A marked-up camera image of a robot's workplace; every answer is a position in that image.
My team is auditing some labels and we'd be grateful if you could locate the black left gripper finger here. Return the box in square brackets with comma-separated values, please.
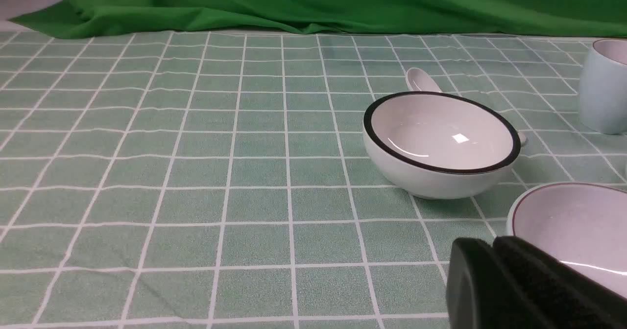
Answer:
[446, 236, 627, 329]

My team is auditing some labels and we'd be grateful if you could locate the pale blue cup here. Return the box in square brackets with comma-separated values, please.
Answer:
[579, 39, 627, 135]

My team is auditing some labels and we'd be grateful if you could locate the pale blue bowl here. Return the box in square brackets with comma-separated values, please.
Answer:
[506, 182, 627, 297]

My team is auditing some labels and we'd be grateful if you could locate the white bowl black rim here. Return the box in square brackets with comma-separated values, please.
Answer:
[362, 91, 527, 200]

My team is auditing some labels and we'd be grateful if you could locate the white spoon with label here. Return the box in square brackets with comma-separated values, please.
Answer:
[406, 68, 528, 146]

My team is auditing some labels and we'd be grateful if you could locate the green backdrop cloth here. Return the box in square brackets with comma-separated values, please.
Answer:
[12, 0, 627, 39]

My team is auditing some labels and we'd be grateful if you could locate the green checkered tablecloth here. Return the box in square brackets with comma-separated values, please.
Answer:
[0, 31, 626, 329]

